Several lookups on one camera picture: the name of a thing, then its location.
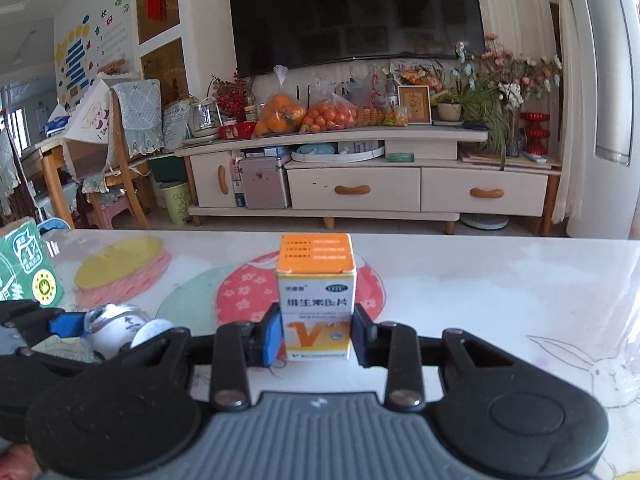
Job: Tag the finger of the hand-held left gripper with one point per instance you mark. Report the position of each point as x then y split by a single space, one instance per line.
60 360
67 325

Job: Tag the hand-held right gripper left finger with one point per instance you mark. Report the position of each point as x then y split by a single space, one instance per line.
270 335

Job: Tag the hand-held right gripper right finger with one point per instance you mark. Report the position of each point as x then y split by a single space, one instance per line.
364 340

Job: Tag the orange white vitamin box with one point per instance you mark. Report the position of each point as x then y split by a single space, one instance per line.
315 290

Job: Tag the green cardboard milk carton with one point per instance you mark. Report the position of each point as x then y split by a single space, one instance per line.
25 270

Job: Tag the blue white padded object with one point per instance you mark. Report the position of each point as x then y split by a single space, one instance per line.
55 225

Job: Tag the pink stool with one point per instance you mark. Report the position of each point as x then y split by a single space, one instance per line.
105 210

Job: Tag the wooden dining table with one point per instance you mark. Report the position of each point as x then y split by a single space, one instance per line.
52 180

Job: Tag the silver metal case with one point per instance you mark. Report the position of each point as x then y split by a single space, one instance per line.
262 185

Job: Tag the white TV cabinet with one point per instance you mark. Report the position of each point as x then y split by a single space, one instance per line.
355 187

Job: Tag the green waste bin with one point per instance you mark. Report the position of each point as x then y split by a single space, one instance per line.
176 205

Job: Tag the dark wooden chair with cover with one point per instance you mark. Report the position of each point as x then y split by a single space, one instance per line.
7 170

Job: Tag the white bathroom scale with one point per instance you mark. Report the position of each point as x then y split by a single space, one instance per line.
484 221

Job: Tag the white round tray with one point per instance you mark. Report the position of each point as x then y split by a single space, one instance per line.
360 156

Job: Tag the small green box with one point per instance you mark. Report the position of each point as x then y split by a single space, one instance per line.
400 157

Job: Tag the dark green container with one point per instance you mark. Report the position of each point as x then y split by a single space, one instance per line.
167 167

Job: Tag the blue tissue pack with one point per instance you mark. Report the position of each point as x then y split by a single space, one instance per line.
57 126

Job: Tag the red snack box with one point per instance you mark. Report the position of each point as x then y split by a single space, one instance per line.
240 131

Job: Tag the printed tablecloth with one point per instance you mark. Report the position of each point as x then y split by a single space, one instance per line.
90 115

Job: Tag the bag of oranges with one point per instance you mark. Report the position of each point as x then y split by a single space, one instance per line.
280 117

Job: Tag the bag of tangerines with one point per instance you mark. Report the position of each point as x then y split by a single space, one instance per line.
327 117

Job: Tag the glass kettle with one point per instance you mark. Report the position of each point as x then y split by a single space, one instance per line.
205 117

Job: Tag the white printed shopping bag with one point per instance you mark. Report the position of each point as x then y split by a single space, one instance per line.
176 125

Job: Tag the potted spider plant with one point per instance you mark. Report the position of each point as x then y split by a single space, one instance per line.
450 112

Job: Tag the red berry bouquet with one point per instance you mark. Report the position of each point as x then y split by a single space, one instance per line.
230 95

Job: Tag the clear bottle dark cap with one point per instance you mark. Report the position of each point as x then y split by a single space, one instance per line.
391 92

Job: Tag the red lantern ornament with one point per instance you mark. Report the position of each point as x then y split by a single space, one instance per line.
535 135

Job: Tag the artificial flower bouquet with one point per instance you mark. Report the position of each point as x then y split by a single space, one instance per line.
515 77

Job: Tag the black television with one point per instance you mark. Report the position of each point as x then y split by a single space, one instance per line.
350 10

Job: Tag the white standing air conditioner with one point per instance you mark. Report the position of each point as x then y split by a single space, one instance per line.
605 85

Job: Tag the wooden picture frame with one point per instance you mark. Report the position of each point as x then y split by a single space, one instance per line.
414 105

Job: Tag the wall poster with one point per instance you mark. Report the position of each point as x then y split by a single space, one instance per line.
75 60

